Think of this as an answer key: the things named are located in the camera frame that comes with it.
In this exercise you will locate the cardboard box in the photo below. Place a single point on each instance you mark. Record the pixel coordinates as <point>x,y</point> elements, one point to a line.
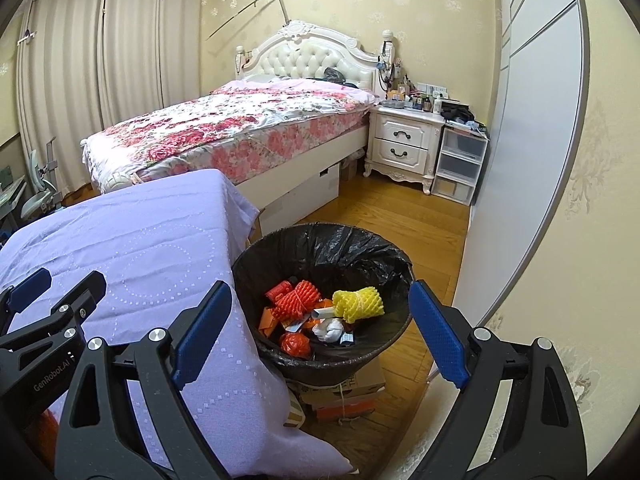
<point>360,385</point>

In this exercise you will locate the floral blanket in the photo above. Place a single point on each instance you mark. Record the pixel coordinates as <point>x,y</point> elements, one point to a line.
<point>225,125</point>

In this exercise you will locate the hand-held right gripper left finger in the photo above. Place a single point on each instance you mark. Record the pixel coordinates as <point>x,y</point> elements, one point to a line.
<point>200,340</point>

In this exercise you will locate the black lined trash bin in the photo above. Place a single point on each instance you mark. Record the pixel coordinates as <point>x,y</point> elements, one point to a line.
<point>325,250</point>

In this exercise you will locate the red plastic bag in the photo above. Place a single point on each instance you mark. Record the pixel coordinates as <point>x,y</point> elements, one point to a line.
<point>295,346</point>

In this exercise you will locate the white underbed box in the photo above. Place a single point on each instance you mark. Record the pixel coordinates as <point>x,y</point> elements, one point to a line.
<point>300,200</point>

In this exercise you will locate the grey office chair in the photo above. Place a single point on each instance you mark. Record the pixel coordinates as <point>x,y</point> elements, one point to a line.
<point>40,195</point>

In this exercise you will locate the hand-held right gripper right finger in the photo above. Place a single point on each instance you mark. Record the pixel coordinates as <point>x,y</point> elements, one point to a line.
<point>440,340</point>

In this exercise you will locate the orange foam fruit net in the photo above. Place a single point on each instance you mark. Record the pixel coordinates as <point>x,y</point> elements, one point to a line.
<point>297,300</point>

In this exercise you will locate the beige curtain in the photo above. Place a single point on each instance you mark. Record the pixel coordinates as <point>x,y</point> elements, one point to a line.
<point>60,90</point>
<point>150,50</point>

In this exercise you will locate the lilac cloth covered table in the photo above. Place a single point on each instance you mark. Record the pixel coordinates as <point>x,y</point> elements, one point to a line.
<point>150,240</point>

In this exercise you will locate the dark cloth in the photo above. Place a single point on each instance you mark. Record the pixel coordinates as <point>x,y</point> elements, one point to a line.
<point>333,74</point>

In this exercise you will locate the yellow foam fruit net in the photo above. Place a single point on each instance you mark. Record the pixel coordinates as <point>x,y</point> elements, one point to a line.
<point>357,305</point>

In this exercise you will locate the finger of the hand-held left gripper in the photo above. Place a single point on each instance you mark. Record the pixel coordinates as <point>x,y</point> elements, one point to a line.
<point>75,305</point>
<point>30,287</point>

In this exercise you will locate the cluster of small bottles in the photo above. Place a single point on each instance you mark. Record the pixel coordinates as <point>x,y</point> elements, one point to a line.
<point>410,95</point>

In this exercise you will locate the white wardrobe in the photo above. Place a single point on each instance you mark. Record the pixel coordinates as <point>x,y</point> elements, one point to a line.
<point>530,160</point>

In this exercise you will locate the clear plastic drawer unit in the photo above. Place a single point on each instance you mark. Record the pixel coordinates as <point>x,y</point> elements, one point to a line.
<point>457,165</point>

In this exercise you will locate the white nightstand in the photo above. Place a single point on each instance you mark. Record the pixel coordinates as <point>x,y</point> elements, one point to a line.
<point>402,145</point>

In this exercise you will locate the dark bag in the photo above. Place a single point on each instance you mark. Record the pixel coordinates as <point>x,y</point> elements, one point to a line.
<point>460,115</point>

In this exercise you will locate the grey desk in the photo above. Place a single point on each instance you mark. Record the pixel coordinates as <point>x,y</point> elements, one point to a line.
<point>12,202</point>

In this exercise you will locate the white bed with tufted headboard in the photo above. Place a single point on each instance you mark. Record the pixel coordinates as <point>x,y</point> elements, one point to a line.
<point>305,57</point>

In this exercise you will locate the white tissue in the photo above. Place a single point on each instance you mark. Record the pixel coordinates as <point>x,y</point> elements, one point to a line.
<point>327,330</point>

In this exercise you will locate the thin metal pole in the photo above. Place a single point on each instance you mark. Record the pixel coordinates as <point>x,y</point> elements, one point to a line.
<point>245,12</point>

